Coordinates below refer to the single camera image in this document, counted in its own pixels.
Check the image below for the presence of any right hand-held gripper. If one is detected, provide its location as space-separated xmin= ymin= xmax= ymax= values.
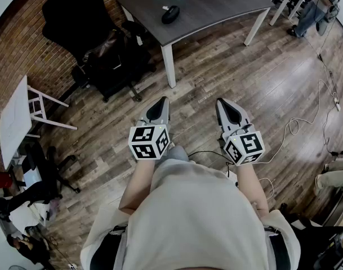
xmin=215 ymin=97 xmax=266 ymax=168

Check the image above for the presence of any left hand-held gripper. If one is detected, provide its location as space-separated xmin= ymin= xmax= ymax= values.
xmin=128 ymin=96 xmax=172 ymax=161

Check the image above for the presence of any black glasses case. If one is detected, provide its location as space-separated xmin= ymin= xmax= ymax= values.
xmin=161 ymin=5 xmax=181 ymax=25

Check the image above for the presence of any person's left forearm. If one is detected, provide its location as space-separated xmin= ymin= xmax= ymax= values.
xmin=118 ymin=158 xmax=161 ymax=215

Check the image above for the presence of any person's right forearm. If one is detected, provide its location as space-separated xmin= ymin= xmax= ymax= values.
xmin=232 ymin=161 xmax=271 ymax=218

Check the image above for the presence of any person's jeans leg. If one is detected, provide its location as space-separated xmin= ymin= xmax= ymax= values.
xmin=166 ymin=145 xmax=190 ymax=163

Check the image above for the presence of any brown leather bag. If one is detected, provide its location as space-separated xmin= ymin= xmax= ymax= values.
xmin=83 ymin=29 xmax=127 ymax=70

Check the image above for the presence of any person's cream shirt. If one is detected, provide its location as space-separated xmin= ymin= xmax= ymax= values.
xmin=80 ymin=158 xmax=302 ymax=270

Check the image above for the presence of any white power strip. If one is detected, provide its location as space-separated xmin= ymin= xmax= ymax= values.
xmin=332 ymin=93 xmax=342 ymax=113

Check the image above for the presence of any dark table with white legs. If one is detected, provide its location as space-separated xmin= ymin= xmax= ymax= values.
xmin=115 ymin=0 xmax=275 ymax=89

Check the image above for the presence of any black office chair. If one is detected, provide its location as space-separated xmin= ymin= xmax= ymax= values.
xmin=41 ymin=0 xmax=158 ymax=104

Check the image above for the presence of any black swivel chair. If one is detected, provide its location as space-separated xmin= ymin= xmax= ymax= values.
xmin=0 ymin=141 xmax=82 ymax=222

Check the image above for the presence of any small white table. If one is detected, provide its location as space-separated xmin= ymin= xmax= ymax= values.
xmin=0 ymin=75 xmax=78 ymax=170

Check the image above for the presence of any red box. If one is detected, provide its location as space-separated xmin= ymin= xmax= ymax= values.
xmin=0 ymin=172 xmax=13 ymax=190

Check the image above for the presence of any white floor cable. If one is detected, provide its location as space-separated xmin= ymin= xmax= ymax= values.
xmin=254 ymin=79 xmax=341 ymax=166

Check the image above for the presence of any black harness strap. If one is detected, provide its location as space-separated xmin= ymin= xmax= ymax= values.
xmin=90 ymin=225 xmax=127 ymax=270
xmin=263 ymin=226 xmax=292 ymax=270

